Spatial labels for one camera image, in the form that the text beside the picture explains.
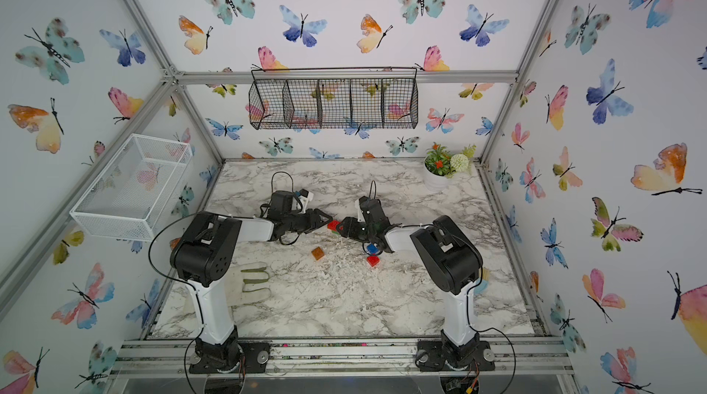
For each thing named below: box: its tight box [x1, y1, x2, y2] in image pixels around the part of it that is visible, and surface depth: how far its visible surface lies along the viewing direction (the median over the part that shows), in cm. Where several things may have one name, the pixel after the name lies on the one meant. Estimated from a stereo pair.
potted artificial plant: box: [423, 141, 477, 193], surface depth 101 cm
